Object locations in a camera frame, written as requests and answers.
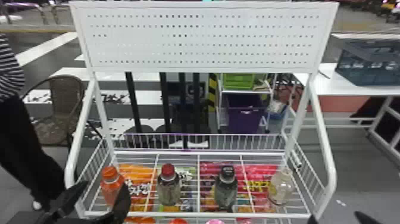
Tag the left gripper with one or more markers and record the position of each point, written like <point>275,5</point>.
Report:
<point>90,220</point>

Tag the orange bottle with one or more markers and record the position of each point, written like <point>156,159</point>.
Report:
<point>111,186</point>

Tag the blue crate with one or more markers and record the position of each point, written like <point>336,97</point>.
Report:
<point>368,65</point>

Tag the white side table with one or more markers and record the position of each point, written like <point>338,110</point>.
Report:
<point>343,87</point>

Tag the purple crate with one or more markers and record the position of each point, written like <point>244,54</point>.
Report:
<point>245,115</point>

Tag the pink snack packet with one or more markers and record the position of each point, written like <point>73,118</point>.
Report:
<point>256,176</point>

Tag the black capped dark bottle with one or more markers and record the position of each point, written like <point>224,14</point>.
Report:
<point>226,190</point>

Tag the striped post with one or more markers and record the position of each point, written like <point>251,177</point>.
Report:
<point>212,90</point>

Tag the red capped brown bottle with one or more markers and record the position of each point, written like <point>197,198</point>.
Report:
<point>168,189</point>

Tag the brown wicker chair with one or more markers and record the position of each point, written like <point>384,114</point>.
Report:
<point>64,94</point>

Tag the white shelf trolley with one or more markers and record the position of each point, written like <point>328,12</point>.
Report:
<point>243,92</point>

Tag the clear bottle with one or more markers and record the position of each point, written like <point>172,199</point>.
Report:
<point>280,187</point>

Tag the pink bottle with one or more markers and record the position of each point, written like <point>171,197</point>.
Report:
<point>215,222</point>

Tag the orange snack packet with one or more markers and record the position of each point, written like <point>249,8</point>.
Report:
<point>137,175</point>

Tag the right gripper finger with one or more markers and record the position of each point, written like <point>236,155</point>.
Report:
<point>367,219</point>
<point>312,220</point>

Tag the green basket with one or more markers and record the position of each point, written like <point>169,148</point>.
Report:
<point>238,81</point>

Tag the black post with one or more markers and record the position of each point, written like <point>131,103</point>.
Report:
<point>133,100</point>
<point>165,100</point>

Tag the person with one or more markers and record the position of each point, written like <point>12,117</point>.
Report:
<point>18,150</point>

